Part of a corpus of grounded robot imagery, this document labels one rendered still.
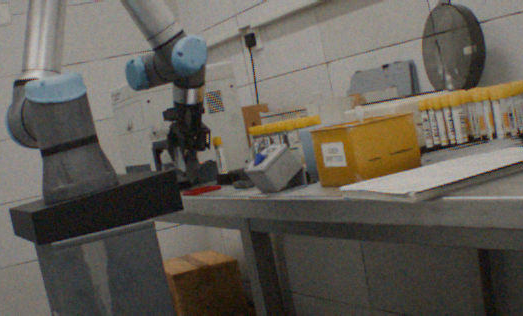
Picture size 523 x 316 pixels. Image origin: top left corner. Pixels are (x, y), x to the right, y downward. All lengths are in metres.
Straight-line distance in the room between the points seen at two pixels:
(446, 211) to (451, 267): 1.11
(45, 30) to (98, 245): 0.47
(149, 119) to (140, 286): 0.67
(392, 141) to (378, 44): 0.88
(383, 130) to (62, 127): 0.56
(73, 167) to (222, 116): 0.74
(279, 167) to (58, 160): 0.40
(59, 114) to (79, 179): 0.12
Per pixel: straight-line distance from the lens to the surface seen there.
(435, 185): 0.96
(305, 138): 1.46
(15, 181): 3.18
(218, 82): 2.02
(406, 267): 2.20
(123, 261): 1.35
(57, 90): 1.37
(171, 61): 1.53
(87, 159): 1.37
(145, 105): 1.94
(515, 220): 0.86
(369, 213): 1.08
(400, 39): 2.02
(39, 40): 1.55
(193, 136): 1.77
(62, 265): 1.33
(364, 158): 1.21
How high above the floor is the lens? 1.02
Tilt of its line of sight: 3 degrees down
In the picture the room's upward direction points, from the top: 11 degrees counter-clockwise
